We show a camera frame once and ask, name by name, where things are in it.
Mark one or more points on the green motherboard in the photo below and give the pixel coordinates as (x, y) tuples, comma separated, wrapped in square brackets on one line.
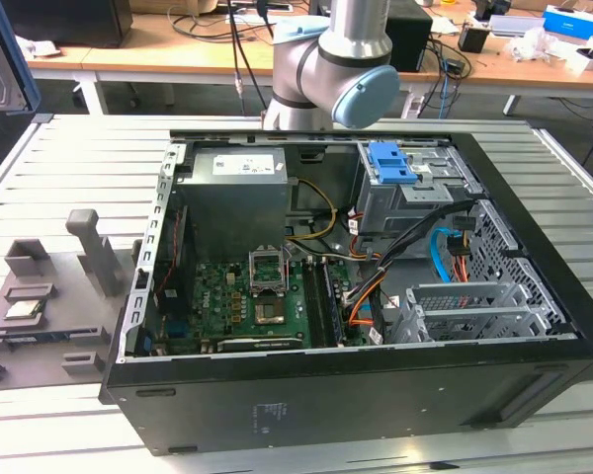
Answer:
[(217, 296)]

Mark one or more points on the silver CPU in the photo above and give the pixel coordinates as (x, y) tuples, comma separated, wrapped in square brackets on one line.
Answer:
[(24, 310)]

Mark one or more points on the black graphics card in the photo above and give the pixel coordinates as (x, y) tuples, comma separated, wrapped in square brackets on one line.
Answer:
[(257, 344)]

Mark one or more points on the blue plastic drive latch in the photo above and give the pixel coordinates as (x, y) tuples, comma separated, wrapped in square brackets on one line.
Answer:
[(388, 168)]

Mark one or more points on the blue cardboard box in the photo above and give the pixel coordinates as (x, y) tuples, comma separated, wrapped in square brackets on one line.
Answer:
[(570, 20)]

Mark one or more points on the grey metal drive cage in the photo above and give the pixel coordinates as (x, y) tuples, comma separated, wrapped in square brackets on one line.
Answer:
[(385, 207)]

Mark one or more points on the black speaker box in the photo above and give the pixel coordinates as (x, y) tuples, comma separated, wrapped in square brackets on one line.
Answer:
[(407, 39)]

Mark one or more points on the small black box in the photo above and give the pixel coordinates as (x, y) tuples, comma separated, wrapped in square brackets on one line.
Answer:
[(472, 39)]

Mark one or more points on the black monitor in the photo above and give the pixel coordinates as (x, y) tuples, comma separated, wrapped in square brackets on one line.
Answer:
[(79, 24)]

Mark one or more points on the black PC case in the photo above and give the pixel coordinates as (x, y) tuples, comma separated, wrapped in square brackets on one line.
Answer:
[(326, 410)]

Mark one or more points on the hard disk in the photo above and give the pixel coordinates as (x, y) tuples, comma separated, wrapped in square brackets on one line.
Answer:
[(5, 74)]

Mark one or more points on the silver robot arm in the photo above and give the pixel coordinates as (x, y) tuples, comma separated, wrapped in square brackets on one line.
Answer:
[(356, 39)]

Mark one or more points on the grey power supply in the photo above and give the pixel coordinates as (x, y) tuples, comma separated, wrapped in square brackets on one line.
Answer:
[(237, 197)]

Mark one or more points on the wooden desk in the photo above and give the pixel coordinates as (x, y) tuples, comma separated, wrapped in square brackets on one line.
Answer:
[(202, 64)]

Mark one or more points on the RAM stick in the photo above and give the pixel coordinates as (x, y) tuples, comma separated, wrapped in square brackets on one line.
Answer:
[(54, 338)]

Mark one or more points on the small white box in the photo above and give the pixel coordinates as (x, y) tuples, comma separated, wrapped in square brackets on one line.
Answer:
[(588, 61)]

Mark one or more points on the CPU socket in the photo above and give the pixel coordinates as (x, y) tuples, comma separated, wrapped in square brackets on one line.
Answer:
[(271, 312)]

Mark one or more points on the metal disk bay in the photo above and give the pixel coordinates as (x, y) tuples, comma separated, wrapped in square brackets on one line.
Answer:
[(474, 321)]

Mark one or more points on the black RAM slot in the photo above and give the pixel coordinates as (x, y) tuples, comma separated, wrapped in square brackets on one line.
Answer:
[(334, 306), (316, 306)]

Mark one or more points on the white plastic bags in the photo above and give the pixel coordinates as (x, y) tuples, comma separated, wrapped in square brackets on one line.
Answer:
[(538, 44)]

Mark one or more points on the grey parts rack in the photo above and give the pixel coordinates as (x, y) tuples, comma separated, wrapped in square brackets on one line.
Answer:
[(54, 345)]

